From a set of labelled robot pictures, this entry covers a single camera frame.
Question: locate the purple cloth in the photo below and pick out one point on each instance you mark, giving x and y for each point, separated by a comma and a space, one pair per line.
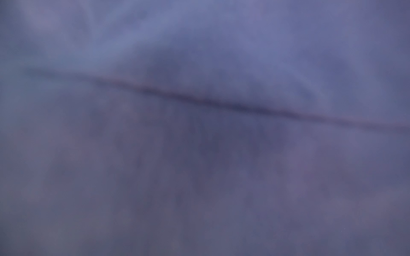
205, 128

